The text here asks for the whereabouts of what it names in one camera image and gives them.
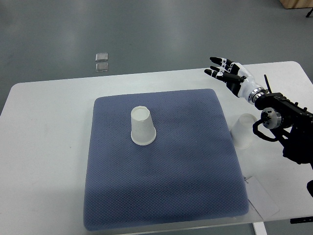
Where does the black desk control panel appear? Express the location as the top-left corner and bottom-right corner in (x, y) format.
(290, 216), (313, 224)

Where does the white paper cup on cushion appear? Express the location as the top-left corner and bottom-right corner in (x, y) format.
(131, 106), (157, 146)

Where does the upper metal floor plate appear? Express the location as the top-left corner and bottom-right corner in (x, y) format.
(95, 52), (108, 62)

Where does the white paper cup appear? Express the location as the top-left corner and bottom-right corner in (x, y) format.
(131, 106), (157, 146)
(230, 114), (257, 149)

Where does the white table leg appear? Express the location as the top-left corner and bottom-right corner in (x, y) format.
(252, 222), (267, 235)

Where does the wooden furniture corner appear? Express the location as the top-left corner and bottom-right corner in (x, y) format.
(279, 0), (313, 9)

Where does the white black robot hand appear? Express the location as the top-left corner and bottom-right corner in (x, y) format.
(204, 57), (266, 104)

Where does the blue mesh cushion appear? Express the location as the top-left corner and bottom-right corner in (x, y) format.
(84, 89), (249, 231)

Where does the black tripod leg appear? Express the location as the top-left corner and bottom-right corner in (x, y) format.
(306, 8), (313, 18)

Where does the white paper tag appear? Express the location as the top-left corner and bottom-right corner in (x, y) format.
(245, 177), (279, 220)

